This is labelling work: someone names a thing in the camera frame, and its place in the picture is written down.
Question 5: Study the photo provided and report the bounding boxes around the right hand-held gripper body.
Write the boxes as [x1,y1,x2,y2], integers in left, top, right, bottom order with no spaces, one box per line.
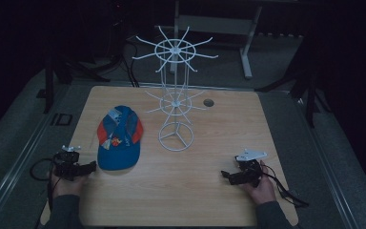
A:
[234,149,269,187]

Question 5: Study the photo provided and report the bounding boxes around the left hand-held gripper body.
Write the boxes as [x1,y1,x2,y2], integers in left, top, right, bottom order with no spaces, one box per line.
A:
[52,144,84,182]

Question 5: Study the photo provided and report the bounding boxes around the blue and orange cap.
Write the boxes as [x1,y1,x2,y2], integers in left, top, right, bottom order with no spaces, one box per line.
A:
[96,105,144,172]

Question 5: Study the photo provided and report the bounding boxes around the white wire rack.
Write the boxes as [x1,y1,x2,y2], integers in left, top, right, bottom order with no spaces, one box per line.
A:
[132,25,219,153]

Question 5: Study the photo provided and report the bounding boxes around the person's left hand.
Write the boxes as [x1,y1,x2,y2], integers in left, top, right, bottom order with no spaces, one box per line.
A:
[49,171,89,199]

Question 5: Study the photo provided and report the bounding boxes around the person's right hand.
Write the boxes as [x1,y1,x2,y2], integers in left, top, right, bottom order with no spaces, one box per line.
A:
[241,159,277,206]

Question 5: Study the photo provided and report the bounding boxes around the black metal stand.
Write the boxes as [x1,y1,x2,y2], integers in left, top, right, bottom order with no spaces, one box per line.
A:
[36,44,112,115]
[254,37,334,130]

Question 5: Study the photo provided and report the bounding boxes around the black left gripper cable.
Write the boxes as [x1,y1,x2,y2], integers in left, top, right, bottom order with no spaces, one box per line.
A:
[29,157,57,212]

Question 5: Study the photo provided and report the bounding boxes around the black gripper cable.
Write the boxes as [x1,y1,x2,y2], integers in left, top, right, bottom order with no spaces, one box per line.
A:
[29,157,57,212]
[261,163,310,210]

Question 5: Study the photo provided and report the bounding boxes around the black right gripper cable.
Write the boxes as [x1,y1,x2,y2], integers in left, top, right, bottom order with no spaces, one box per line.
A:
[261,163,310,210]

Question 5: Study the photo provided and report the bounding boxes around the black square floor frame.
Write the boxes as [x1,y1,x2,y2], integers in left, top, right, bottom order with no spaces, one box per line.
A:
[52,112,74,127]

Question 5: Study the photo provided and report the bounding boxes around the black floor cables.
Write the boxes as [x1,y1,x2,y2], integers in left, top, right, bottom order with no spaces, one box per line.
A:
[119,37,141,89]

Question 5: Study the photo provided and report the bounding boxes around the white metal desk frame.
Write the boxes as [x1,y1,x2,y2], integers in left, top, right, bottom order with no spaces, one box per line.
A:
[170,0,265,80]

